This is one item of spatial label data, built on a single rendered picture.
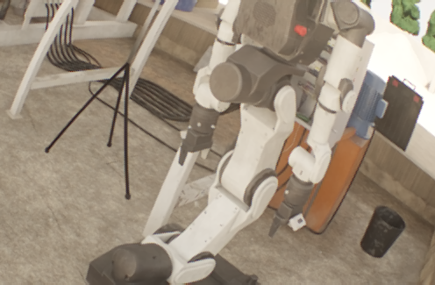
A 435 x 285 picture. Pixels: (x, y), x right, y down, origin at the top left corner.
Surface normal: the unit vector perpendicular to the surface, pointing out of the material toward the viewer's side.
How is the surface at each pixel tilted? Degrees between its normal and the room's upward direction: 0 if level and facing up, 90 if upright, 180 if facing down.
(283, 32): 105
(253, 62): 45
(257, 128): 100
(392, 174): 90
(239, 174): 86
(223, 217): 60
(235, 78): 90
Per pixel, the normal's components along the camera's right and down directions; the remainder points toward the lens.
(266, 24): -0.72, 0.25
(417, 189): -0.51, 0.12
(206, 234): -0.37, -0.41
